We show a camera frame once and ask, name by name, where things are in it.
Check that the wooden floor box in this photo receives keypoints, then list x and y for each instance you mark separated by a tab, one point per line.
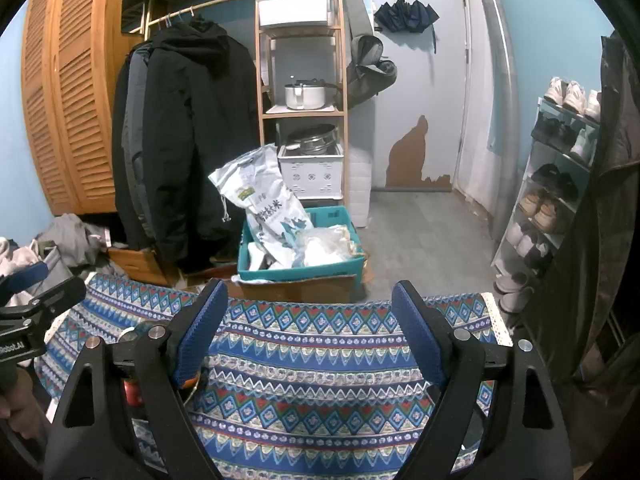
140	265

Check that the person's left hand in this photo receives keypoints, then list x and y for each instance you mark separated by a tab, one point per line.
17	407

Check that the grey jacket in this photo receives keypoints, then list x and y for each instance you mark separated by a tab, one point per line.
132	135

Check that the grey clothing pile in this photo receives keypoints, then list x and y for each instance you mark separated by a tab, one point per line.
70	235

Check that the grey hanging backpack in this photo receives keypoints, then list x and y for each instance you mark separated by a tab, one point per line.
370	65

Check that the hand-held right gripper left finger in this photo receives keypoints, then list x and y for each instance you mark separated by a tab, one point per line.
200	330

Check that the white plastic container stack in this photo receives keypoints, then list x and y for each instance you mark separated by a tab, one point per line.
360	190

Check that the white storage bin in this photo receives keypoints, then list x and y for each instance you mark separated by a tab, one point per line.
295	10

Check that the white pot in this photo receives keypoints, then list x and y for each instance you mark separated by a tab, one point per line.
305	96

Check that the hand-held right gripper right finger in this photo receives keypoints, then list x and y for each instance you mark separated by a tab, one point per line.
420	330

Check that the red apple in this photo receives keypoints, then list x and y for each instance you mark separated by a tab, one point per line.
132	394

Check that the grey laundry bag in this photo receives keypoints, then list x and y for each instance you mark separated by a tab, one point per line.
56	272

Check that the silver pipe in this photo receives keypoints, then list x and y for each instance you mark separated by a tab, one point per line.
500	85

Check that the white knit fabric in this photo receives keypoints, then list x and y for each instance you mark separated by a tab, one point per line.
15	254

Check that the white perforated basket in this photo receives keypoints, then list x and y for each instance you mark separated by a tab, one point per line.
310	175

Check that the flat cardboard box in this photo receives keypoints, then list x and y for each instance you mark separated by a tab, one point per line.
300	290

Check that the teal plastic crate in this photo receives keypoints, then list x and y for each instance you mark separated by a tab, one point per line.
300	274

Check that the medium orange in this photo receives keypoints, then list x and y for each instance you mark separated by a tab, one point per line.
192	385

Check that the steel pot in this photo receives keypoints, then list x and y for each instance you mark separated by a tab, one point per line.
312	139

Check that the wooden shelf rack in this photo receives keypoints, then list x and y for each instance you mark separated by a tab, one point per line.
305	112

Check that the dark blue umbrella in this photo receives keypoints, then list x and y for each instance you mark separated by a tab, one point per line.
405	17

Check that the dark garment cover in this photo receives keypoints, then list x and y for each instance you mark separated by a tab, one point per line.
600	260

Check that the wooden clothes rail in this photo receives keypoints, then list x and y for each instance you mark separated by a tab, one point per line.
210	5

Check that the clear plastic bags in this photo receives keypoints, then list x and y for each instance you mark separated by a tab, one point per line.
325	247

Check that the shoe rack with shoes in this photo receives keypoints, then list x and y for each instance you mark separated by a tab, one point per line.
550	215

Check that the blue patterned tablecloth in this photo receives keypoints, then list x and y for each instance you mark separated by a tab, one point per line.
310	360

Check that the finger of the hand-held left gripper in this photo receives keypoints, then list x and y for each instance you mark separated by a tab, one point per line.
25	276
50	302

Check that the white door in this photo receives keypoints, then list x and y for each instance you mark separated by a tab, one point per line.
425	85

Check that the wooden louvered wardrobe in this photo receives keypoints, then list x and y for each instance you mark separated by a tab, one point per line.
65	110

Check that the black hooded coat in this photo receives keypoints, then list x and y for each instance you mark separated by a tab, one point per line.
200	135

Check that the white rice bag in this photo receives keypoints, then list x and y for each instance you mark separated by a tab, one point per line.
265	205

